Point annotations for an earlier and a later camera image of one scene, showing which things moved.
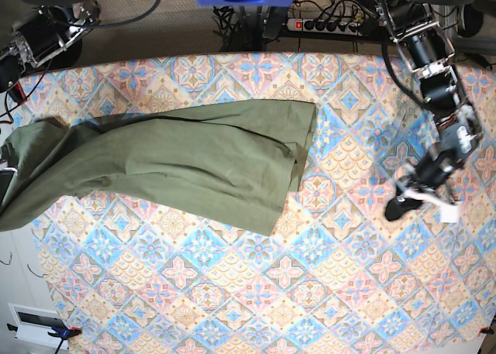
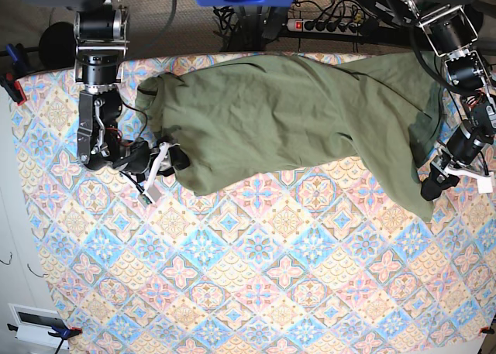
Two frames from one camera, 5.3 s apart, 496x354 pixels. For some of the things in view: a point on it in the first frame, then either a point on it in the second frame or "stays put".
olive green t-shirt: (233, 163) → (246, 118)
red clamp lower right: (486, 330) stays put
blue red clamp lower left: (61, 334) stays put
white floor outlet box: (33, 324) stays put
